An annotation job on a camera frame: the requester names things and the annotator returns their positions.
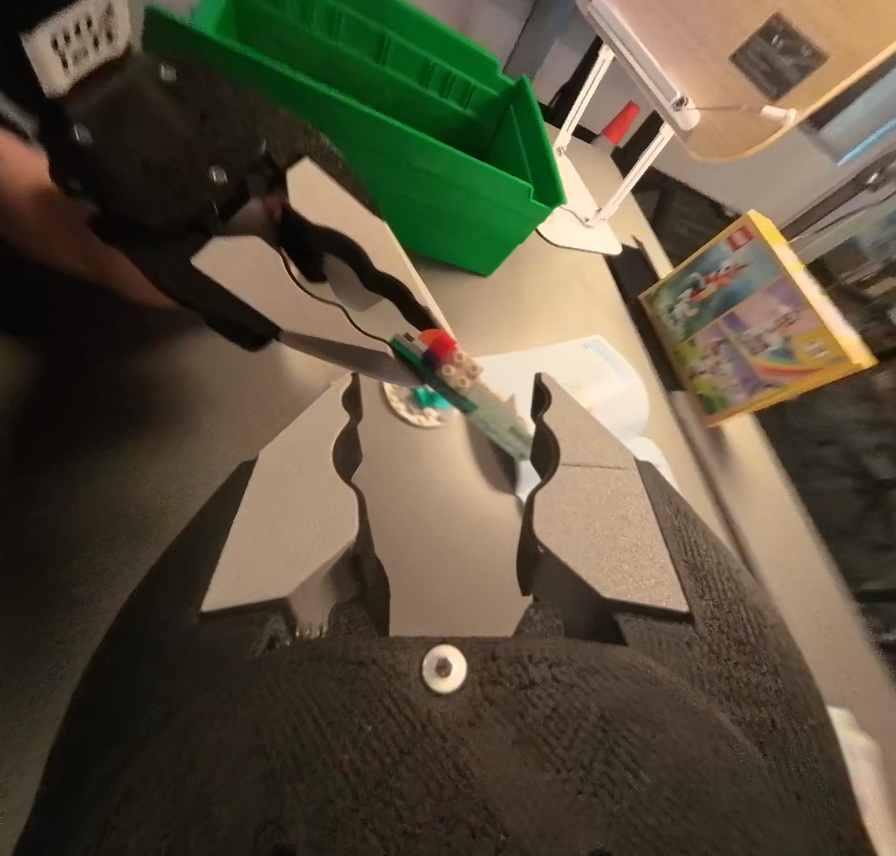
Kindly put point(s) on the green plastic bin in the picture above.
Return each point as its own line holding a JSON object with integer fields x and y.
{"x": 420, "y": 170}

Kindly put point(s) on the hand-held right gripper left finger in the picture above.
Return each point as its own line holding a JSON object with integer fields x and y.
{"x": 294, "y": 520}

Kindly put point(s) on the open instruction booklet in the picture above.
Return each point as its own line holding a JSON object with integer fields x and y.
{"x": 602, "y": 380}

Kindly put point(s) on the round white plate teal bricks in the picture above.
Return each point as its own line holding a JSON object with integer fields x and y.
{"x": 413, "y": 408}

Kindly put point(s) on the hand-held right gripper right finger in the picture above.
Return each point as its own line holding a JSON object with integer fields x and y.
{"x": 602, "y": 534}

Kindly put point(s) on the person's left hand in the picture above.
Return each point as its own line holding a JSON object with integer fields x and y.
{"x": 42, "y": 219}

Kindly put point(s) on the yellow lego set box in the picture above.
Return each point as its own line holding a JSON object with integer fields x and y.
{"x": 756, "y": 310}

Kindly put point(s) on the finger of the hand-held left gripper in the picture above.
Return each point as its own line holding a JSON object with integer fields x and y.
{"x": 259, "y": 275}
{"x": 350, "y": 226}

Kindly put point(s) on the red white green lego assembly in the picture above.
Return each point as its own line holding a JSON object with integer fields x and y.
{"x": 462, "y": 370}

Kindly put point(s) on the small red cone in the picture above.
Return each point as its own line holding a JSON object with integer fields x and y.
{"x": 621, "y": 125}

